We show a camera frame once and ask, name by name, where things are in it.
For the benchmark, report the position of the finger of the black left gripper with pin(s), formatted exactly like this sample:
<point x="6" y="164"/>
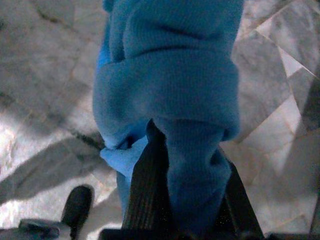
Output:
<point x="77" y="205"/>

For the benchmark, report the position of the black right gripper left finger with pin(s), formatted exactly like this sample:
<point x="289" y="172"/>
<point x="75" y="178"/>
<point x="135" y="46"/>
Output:
<point x="150" y="195"/>

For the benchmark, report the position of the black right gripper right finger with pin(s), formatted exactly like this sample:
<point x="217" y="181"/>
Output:
<point x="240" y="217"/>

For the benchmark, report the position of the blue t-shirt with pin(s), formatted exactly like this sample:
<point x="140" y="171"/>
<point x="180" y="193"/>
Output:
<point x="170" y="82"/>

